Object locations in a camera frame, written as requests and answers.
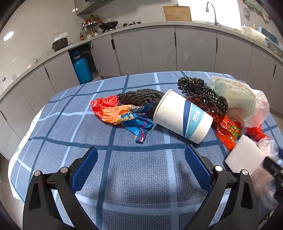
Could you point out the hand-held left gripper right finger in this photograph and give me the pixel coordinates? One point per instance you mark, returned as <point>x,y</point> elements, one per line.
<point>195,164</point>

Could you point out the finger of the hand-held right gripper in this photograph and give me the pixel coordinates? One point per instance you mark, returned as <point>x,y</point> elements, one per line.
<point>273,167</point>

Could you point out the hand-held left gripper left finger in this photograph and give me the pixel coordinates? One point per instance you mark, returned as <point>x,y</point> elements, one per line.
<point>87,163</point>

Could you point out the red snack wrapper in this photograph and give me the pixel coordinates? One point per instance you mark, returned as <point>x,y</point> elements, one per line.
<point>227,132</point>

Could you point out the black foam net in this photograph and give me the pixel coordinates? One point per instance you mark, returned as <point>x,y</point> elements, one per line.
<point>199,88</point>
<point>141,97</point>

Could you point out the crumpled clear plastic film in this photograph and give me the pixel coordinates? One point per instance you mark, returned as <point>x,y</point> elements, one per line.
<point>269,146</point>

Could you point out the white foam block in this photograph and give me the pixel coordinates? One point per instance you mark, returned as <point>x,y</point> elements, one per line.
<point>243,154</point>

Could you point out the blue checked tablecloth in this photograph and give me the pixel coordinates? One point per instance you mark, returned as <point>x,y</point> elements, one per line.
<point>123,163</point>

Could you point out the red plastic wrapper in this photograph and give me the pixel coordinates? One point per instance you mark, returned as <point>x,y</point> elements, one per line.
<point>254,131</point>

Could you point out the orange and blue snack wrapper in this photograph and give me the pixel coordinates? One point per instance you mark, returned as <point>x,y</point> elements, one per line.
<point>110,110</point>

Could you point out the white and blue paper cup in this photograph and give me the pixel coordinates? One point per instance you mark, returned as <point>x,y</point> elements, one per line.
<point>172,110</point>

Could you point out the clear plastic bag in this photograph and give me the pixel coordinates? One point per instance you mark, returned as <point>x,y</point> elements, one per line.
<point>260,106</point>

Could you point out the blue gas cylinder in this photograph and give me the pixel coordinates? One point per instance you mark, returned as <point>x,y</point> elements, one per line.
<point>82,68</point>

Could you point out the grey kitchen cabinets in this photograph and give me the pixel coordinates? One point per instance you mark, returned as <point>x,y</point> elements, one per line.
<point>194,48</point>

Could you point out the steel basin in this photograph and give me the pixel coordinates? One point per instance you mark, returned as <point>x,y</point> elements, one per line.
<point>275,49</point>

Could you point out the dark cooking pot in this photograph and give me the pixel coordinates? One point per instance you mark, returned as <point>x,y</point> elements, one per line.
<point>60,44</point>

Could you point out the blue plastic container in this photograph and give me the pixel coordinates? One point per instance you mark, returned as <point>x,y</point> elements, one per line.
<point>268,34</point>

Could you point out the white plastic container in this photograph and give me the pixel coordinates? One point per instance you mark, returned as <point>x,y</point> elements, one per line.
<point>252,34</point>

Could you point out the steel spice rack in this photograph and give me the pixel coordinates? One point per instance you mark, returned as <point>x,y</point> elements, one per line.
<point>89,26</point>

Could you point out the black wok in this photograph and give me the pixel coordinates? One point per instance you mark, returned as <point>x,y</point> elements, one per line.
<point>108,25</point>

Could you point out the grey countertop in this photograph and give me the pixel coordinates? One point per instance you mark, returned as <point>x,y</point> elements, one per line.
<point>154,23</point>

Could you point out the cardboard box on counter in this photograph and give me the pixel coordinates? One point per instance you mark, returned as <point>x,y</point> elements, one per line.
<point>176,13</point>

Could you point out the steel kitchen faucet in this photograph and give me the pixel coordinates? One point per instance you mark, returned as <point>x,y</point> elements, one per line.
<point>215,13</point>

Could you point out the window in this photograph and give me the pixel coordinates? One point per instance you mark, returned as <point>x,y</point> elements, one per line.
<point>227,11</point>

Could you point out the grey wall cabinet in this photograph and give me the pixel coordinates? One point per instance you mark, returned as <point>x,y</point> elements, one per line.
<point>123,5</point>

